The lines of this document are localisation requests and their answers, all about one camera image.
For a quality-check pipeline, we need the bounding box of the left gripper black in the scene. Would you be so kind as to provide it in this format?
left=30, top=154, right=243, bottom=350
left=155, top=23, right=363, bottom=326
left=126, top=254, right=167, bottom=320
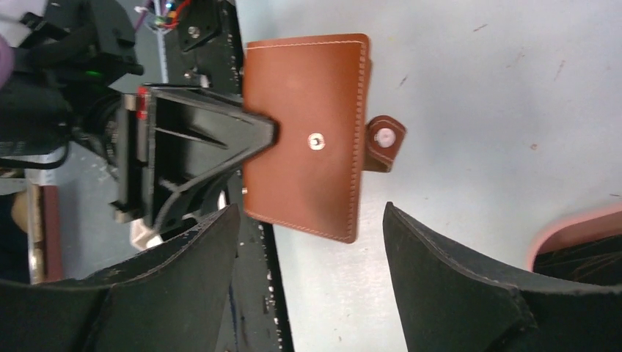
left=67, top=84, right=279, bottom=234

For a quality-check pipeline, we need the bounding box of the stack of striped credit cards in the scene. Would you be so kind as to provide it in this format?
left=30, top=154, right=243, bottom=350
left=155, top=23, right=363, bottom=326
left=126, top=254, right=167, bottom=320
left=533, top=235, right=621, bottom=286

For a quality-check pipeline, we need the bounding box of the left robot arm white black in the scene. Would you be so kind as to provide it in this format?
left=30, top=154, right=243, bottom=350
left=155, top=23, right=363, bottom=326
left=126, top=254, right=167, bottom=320
left=1, top=1, right=277, bottom=233

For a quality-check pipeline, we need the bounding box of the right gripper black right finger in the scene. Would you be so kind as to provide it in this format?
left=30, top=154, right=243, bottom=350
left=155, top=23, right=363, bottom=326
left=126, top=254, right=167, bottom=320
left=383, top=203, right=621, bottom=351

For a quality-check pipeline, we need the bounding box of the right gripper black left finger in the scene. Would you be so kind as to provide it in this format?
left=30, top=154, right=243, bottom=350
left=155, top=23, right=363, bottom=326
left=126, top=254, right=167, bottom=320
left=1, top=205, right=240, bottom=351

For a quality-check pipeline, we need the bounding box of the pink oval tray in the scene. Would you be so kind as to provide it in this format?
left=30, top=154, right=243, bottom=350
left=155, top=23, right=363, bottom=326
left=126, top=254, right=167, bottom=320
left=527, top=202, right=621, bottom=272

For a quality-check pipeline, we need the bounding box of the brown leather card holder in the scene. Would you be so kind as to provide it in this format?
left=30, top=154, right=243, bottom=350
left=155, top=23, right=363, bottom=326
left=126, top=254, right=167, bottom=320
left=243, top=33, right=406, bottom=243

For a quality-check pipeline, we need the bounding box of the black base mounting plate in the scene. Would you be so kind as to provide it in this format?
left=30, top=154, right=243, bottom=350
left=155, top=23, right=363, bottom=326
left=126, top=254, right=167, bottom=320
left=160, top=0, right=295, bottom=352

